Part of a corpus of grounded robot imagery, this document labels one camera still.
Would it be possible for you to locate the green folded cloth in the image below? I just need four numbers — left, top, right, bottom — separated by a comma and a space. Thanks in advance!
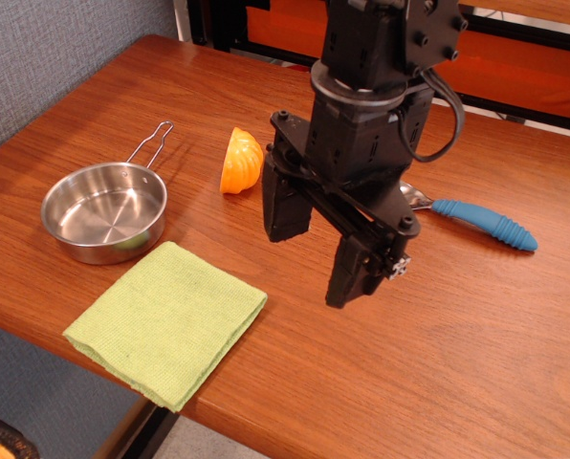
63, 242, 268, 412

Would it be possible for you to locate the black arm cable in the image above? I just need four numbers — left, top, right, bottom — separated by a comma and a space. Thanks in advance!
394, 69, 467, 164

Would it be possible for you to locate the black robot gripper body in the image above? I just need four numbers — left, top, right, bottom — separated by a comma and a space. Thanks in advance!
268, 71, 433, 279

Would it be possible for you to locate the small stainless steel pan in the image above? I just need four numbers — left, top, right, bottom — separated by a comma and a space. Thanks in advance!
40, 120, 174, 265

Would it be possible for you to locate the orange plastic half fruit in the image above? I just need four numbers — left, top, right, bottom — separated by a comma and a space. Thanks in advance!
220, 127, 264, 194

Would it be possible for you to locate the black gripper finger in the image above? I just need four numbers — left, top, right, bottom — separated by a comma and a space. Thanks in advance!
326, 234, 388, 308
262, 153, 313, 243

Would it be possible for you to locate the blue handled metal spoon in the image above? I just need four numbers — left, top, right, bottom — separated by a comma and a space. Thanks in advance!
400, 181, 538, 251

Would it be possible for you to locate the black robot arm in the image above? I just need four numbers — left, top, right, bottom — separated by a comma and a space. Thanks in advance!
262, 1, 467, 307

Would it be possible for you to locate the table leg frame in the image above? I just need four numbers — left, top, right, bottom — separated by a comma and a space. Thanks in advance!
93, 398, 179, 458

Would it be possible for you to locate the orange black object bottom left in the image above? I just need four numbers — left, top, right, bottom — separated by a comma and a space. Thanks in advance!
0, 420, 40, 459

